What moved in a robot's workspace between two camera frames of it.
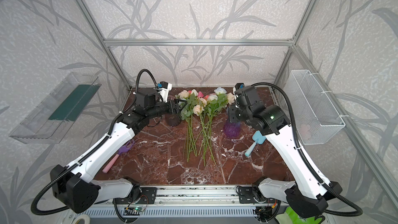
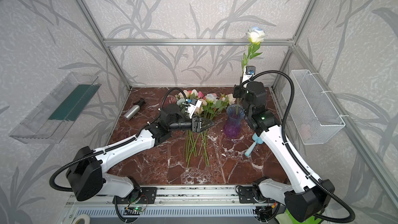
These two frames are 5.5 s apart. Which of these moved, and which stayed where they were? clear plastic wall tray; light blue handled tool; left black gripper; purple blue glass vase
Moved: left black gripper
Stayed: light blue handled tool; clear plastic wall tray; purple blue glass vase
